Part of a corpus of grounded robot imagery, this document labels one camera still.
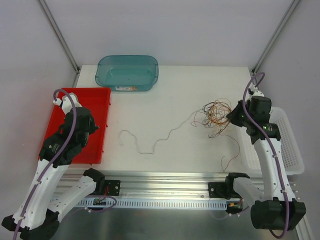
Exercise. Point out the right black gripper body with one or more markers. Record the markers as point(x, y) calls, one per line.
point(240, 115)

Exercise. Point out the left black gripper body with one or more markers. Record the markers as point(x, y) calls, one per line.
point(81, 120)

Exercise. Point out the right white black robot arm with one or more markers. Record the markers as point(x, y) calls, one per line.
point(276, 208)

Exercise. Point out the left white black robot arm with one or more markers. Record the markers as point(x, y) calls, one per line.
point(39, 217)

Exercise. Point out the red plastic tray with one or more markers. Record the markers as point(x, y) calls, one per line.
point(97, 100)

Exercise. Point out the white perforated plastic basket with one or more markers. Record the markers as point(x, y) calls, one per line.
point(290, 152)

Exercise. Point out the teal plastic tub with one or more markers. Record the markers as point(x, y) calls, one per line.
point(127, 73)

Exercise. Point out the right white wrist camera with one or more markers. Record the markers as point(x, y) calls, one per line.
point(254, 91)

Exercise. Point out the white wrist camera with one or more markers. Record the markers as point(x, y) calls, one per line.
point(65, 103)
point(254, 91)

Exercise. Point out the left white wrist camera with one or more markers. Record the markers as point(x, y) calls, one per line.
point(65, 103)

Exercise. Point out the aluminium mounting rail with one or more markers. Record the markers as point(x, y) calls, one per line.
point(170, 186)

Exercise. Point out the right aluminium frame post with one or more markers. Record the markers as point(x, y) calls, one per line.
point(293, 6)

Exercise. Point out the aluminium frame post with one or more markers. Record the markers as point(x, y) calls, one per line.
point(293, 6)
point(58, 34)

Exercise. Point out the white slotted cable duct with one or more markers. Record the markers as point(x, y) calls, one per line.
point(135, 203)

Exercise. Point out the left aluminium frame post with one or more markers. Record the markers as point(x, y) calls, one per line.
point(58, 34)

